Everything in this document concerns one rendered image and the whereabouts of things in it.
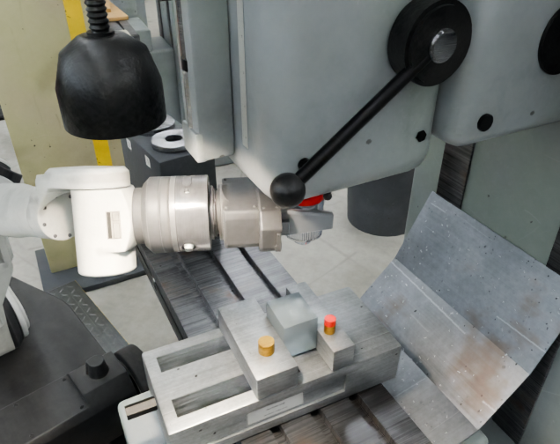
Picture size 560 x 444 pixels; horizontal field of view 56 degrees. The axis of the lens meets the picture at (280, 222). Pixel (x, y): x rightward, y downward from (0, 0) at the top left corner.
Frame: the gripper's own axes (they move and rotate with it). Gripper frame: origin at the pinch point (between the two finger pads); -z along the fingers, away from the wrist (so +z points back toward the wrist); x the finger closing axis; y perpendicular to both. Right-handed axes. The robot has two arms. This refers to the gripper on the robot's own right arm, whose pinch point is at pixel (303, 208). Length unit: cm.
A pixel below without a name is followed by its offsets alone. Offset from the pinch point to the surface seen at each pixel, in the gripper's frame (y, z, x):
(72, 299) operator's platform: 85, 62, 85
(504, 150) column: 1.7, -33.2, 16.6
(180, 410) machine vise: 24.7, 16.1, -8.2
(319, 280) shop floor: 124, -30, 134
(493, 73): -17.8, -16.2, -6.4
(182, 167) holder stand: 15.6, 17.7, 41.7
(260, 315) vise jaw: 20.6, 5.1, 4.0
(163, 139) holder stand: 12, 22, 47
